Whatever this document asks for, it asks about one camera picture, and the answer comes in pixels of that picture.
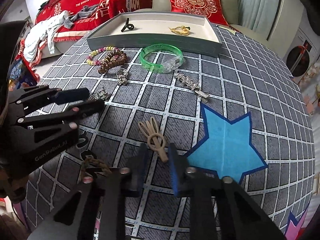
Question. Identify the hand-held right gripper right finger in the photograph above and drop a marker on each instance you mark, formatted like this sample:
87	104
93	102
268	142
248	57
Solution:
175	172

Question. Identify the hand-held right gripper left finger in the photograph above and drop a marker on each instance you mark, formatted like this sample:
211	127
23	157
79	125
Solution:
140	170

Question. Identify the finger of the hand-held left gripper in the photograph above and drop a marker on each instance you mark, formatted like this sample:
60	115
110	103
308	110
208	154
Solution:
72	95
87	107

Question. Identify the silver ornate hair clip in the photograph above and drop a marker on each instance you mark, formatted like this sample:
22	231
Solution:
102	95

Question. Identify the beige hair clip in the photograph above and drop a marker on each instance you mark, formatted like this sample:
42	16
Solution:
160	152

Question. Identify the silver heart hair clip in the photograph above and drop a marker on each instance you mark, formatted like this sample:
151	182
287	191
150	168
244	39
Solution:
122	76

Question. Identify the green bangle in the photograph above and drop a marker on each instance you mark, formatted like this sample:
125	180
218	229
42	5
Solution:
147	63

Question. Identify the silver star hair clip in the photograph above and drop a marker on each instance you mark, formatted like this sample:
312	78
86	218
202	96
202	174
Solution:
190	83

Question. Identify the grey jewelry tray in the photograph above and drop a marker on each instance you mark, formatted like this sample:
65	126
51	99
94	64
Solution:
155	27

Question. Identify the blue printed bag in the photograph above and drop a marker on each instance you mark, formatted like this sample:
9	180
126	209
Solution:
20	72

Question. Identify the white garment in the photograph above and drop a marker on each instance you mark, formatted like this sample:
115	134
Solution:
37	37

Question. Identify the grey garment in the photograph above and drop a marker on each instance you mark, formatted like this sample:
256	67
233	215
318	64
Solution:
85	12

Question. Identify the black hair claw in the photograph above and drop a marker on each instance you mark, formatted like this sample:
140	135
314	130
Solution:
127	26

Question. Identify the dark garment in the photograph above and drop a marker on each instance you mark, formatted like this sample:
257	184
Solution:
43	5

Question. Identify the red fringed pillow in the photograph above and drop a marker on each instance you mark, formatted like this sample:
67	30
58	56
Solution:
117	2

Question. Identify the beige leather armchair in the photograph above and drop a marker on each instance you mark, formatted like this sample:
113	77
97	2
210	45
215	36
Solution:
160	0

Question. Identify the red embroidered cushion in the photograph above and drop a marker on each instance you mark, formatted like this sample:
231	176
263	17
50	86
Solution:
195	2

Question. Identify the white washing machine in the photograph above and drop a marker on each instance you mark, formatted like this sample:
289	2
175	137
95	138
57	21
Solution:
297	60

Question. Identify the pale blue curtain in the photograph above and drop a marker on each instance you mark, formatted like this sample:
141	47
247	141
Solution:
257	2

